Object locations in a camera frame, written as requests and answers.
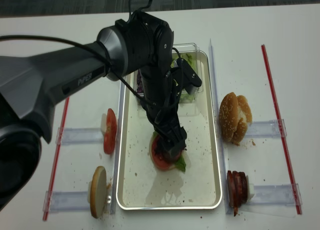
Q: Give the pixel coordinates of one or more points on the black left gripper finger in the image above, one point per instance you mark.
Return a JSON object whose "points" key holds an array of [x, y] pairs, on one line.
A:
{"points": [[164, 147]]}

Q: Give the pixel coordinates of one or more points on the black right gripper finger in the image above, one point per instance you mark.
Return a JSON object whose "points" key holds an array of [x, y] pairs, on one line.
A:
{"points": [[176, 151]]}

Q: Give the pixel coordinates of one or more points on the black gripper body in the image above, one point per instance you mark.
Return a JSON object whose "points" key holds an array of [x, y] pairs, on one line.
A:
{"points": [[160, 92]]}

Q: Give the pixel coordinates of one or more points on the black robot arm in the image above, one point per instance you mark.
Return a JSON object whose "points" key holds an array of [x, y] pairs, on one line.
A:
{"points": [[31, 87]]}

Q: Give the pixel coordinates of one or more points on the tomato slice on bun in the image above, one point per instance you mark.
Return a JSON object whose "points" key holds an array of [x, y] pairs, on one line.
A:
{"points": [[160, 161]]}

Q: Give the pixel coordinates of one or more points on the lettuce leaf on bun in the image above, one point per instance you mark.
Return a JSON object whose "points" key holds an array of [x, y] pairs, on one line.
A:
{"points": [[181, 163]]}

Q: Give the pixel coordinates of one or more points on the green lettuce pile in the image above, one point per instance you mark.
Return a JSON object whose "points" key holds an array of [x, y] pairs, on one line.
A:
{"points": [[189, 58]]}

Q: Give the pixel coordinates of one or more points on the upright tomato slices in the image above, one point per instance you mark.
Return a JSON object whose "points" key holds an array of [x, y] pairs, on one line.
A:
{"points": [[109, 141]]}

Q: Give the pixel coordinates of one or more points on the sliced sausage stack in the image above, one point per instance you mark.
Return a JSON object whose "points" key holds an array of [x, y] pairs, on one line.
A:
{"points": [[238, 189]]}

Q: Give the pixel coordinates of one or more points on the bottom bun on tray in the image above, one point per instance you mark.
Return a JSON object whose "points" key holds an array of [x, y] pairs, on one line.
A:
{"points": [[150, 149]]}

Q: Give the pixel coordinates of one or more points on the purple cabbage pile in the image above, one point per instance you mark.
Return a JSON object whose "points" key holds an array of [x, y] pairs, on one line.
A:
{"points": [[139, 83]]}

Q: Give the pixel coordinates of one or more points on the silver metal tray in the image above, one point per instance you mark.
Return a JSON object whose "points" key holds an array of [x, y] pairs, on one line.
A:
{"points": [[140, 185]]}

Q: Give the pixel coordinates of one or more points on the clear plastic container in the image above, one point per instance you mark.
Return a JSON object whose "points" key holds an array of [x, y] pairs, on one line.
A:
{"points": [[183, 48]]}

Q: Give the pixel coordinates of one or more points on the sesame bun tops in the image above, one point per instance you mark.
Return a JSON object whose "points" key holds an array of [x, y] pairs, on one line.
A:
{"points": [[234, 118]]}

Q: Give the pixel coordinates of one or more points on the upright bun half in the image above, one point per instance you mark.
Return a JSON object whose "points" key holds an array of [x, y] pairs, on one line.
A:
{"points": [[98, 192]]}

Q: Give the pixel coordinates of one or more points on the upper left clear holder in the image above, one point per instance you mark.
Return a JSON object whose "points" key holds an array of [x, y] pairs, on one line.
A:
{"points": [[69, 136]]}

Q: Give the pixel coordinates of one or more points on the clear holder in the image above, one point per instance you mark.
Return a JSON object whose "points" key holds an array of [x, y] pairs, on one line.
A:
{"points": [[69, 136], [266, 129], [278, 200], [67, 201]]}

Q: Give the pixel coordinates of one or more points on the upper right clear holder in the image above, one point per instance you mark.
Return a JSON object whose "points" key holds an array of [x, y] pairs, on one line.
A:
{"points": [[266, 129]]}

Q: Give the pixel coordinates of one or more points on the left red strip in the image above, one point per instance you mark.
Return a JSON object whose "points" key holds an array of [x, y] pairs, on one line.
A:
{"points": [[56, 159]]}

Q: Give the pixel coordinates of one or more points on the red strip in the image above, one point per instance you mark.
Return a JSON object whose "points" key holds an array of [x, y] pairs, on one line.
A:
{"points": [[296, 194], [56, 159]]}

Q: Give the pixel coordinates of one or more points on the lower right clear holder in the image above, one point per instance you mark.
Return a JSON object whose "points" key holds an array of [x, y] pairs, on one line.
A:
{"points": [[278, 200]]}

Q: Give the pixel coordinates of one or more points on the lower left clear holder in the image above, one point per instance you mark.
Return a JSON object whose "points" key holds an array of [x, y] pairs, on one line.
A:
{"points": [[67, 201]]}

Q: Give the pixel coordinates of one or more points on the right red strip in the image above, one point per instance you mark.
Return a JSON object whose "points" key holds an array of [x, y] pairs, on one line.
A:
{"points": [[296, 194]]}

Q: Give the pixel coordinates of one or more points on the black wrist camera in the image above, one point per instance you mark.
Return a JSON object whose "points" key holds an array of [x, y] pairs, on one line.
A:
{"points": [[183, 73]]}

